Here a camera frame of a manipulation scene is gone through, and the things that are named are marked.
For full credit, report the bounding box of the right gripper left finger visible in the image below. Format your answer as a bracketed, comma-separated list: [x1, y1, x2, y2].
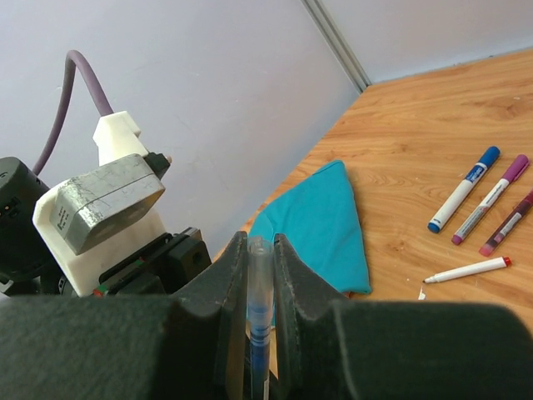
[1, 232, 247, 399]

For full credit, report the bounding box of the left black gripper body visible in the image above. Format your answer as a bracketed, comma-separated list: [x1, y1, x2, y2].
[93, 227, 212, 296]

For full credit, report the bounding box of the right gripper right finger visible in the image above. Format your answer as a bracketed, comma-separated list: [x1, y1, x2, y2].
[273, 234, 532, 399]

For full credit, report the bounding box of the blue gel pen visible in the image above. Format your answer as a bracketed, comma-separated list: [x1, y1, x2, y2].
[248, 304, 272, 399]

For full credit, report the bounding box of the clear pen cap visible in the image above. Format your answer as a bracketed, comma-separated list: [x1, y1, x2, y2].
[247, 237, 274, 334]

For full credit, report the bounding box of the pink transparent gel pen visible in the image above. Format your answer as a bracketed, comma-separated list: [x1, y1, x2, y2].
[479, 192, 532, 257]

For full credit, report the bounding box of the blue marker cap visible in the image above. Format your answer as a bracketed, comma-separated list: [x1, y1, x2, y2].
[469, 146, 501, 182]

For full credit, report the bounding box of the white blue deli marker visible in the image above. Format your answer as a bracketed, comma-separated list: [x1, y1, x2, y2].
[427, 161, 490, 233]

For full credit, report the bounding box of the white whiteboard marker purple end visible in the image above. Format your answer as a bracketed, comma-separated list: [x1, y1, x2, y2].
[451, 177, 511, 245]

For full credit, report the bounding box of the purple marker cap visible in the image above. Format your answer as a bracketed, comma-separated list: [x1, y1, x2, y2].
[502, 154, 531, 183]

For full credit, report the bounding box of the thin white red-end pen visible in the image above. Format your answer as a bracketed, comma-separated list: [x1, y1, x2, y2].
[423, 257, 512, 284]

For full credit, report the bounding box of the teal cloth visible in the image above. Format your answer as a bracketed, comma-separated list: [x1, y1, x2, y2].
[249, 160, 371, 294]

